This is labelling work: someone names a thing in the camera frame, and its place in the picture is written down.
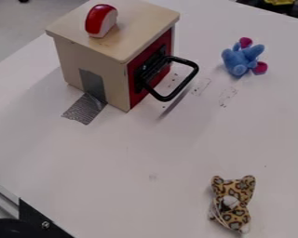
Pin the grey tape strip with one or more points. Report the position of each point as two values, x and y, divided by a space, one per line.
87 97

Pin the beige wooden cabinet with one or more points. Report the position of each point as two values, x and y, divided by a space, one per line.
114 40

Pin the red and white toy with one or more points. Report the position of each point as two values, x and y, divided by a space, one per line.
100 20

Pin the blue plush animal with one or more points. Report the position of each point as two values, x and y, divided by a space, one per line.
242 59

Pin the yellow spotted plush animal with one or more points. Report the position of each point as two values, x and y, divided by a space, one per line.
232 201

